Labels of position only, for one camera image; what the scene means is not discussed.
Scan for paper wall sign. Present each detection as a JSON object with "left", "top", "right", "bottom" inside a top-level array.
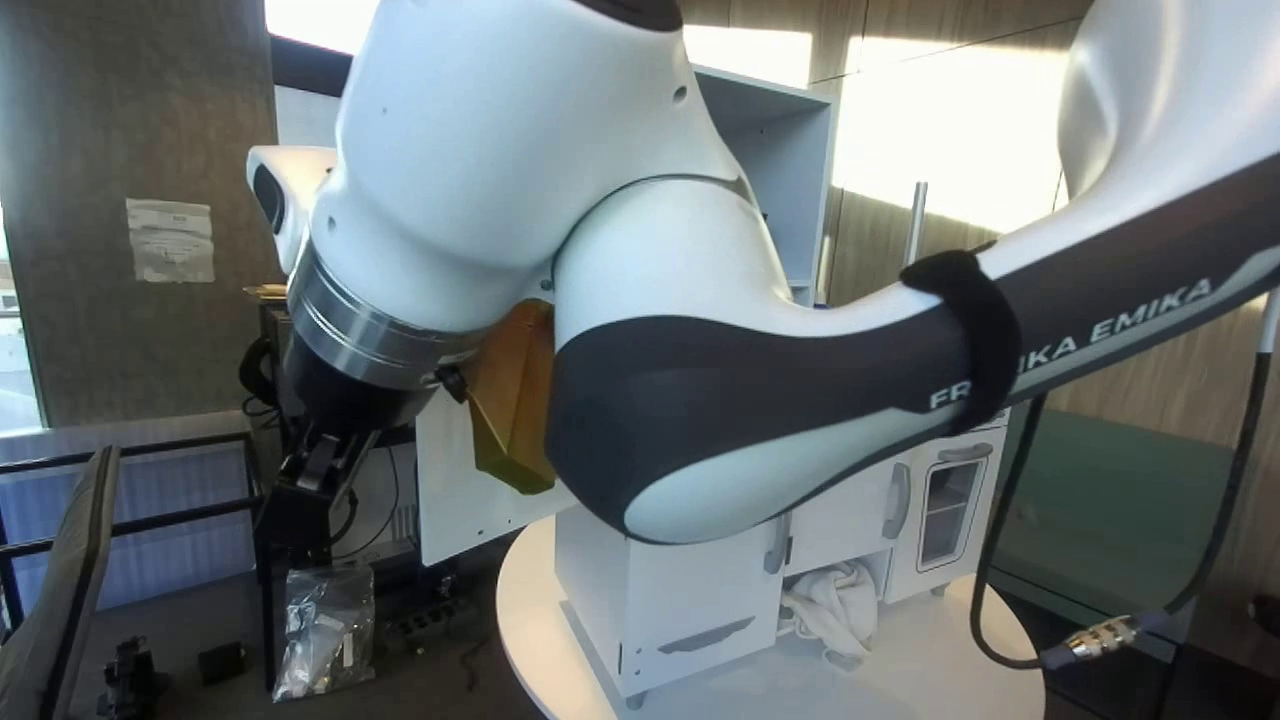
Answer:
[{"left": 126, "top": 197, "right": 222, "bottom": 287}]

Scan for black cable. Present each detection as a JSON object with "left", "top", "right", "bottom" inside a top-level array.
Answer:
[{"left": 970, "top": 295, "right": 1280, "bottom": 674}]

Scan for black metal rack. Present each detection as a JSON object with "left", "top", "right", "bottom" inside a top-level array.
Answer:
[{"left": 0, "top": 424, "right": 271, "bottom": 625}]

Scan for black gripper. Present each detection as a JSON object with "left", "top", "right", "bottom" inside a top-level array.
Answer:
[{"left": 271, "top": 332, "right": 433, "bottom": 536}]

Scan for silver cable connector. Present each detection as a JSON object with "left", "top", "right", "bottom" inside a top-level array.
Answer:
[{"left": 1037, "top": 609, "right": 1153, "bottom": 674}]

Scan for clear plastic bag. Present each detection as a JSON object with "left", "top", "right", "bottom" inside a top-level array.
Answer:
[{"left": 270, "top": 558, "right": 379, "bottom": 707}]

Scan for white toy fridge door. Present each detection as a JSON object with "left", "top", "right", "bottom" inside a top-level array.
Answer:
[{"left": 412, "top": 384, "right": 575, "bottom": 573}]

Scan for black velcro strap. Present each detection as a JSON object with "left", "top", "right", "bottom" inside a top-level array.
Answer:
[{"left": 895, "top": 248, "right": 1030, "bottom": 436}]

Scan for white cloth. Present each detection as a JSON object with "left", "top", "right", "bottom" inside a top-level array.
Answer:
[{"left": 778, "top": 558, "right": 885, "bottom": 674}]

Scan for brown wooden panel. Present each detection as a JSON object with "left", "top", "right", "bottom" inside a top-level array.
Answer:
[{"left": 464, "top": 301, "right": 560, "bottom": 497}]

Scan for green board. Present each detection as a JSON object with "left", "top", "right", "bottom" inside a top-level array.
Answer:
[{"left": 992, "top": 406, "right": 1237, "bottom": 632}]

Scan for white toy kitchen body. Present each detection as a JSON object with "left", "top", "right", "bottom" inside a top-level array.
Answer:
[{"left": 554, "top": 63, "right": 1017, "bottom": 704}]

